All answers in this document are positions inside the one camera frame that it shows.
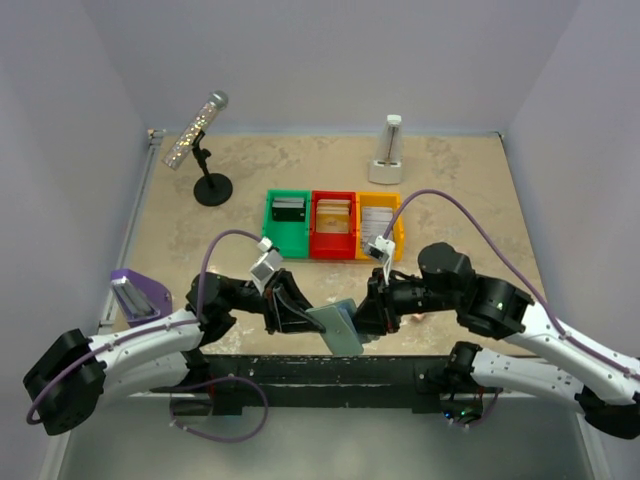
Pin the purple bracket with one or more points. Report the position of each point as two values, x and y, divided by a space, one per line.
140 298

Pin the black microphone stand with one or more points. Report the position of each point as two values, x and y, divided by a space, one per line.
212 189

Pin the teal leather card holder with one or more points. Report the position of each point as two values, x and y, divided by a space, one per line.
340 335

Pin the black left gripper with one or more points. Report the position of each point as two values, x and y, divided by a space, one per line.
284 307

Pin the aluminium frame rail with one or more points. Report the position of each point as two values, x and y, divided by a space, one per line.
57 446

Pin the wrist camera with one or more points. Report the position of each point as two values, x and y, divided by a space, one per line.
379 248
267 264

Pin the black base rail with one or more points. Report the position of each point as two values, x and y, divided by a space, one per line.
423 384

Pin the green plastic bin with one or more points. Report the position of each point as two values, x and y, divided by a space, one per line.
291 238

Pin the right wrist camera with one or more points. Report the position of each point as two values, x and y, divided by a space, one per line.
379 248

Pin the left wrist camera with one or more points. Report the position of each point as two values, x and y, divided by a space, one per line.
267 264

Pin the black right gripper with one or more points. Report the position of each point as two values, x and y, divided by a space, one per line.
377 313

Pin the silver cards stack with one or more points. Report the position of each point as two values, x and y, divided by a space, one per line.
374 221

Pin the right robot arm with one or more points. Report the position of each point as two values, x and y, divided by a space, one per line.
571 368

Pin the red plastic bin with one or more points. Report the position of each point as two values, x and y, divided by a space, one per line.
333 246

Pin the glitter silver microphone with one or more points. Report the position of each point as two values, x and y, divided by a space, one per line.
202 120

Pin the white metronome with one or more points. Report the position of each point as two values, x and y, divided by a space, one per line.
386 165

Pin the yellow plastic bin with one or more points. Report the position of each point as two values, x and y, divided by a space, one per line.
377 199

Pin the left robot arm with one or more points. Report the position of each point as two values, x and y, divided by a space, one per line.
79 373

